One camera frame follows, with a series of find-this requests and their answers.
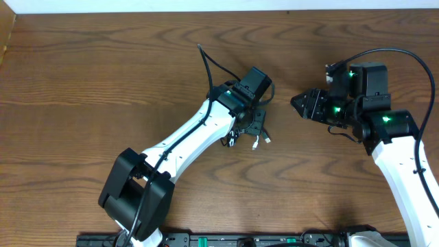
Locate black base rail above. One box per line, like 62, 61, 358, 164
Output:
75, 224, 411, 247

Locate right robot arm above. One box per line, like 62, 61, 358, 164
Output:
290, 62, 438, 246

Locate white usb cable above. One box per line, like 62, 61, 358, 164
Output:
228, 130, 261, 151

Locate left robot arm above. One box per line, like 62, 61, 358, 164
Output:
98, 67, 274, 246

